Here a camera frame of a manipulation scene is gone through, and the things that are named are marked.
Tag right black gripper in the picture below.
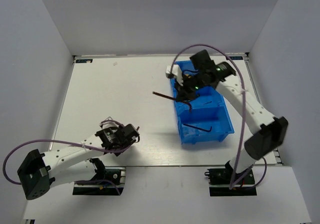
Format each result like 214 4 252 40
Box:
174 72 206 102

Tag brown hex key long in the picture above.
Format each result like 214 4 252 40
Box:
183 124 212 132

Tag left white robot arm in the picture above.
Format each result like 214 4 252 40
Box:
17 121 140 200

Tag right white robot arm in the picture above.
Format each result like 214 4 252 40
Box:
166 50 289 183

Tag blue plastic bin far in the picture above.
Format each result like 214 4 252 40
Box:
165 57 226 102

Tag blue plastic bin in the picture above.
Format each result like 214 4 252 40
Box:
175 102 234 144
165 57 226 102

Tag blue plastic bin near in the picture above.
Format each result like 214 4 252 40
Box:
175 102 234 144

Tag right corner label sticker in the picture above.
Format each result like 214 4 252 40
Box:
230 56 244 60

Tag corner label sticker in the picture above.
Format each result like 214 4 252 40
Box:
75 59 93 64
230 56 244 60

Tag left corner label sticker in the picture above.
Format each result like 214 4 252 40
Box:
75 59 93 64

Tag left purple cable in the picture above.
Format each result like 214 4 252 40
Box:
2 117 140 193

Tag purple cable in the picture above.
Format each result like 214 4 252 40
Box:
171 44 268 190
2 117 140 193

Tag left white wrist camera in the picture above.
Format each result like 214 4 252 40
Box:
100 119 118 129

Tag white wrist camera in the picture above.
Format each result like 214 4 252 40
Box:
100 119 118 129
165 64 183 84

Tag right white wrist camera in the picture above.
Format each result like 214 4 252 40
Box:
165 64 183 84

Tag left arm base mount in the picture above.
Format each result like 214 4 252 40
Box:
72 158 126 196

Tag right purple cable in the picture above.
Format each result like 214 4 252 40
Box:
171 44 268 190

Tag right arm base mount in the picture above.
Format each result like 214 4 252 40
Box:
204 168 257 197

